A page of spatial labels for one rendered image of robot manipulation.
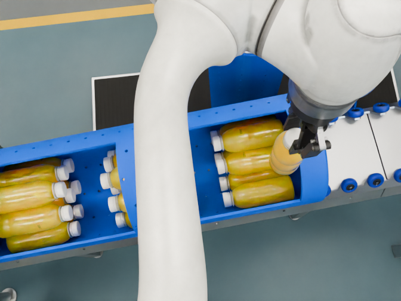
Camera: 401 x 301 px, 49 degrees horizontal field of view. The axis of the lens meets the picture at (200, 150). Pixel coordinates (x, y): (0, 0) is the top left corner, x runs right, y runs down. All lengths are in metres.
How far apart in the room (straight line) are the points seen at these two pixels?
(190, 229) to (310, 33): 0.21
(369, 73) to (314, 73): 0.05
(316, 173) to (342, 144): 0.34
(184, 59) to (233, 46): 0.06
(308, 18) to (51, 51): 2.30
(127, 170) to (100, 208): 0.31
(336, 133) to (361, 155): 0.10
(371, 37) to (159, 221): 0.24
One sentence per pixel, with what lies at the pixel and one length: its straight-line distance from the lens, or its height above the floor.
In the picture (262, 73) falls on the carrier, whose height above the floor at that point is 0.89.
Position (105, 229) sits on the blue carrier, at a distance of 1.25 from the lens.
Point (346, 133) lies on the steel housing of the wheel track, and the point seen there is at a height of 0.93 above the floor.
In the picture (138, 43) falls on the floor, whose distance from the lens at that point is 2.55.
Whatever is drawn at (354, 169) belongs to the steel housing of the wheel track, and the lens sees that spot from 1.36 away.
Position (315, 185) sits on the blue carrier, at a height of 1.18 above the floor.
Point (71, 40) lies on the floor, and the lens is 2.65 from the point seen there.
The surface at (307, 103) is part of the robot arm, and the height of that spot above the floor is 1.69.
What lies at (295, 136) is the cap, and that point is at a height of 1.42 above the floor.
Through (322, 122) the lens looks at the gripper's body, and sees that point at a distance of 0.62.
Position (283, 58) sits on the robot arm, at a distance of 0.48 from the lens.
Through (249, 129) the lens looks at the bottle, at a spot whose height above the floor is 1.13.
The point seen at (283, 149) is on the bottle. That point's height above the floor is 1.39.
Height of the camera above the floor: 2.20
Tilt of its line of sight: 75 degrees down
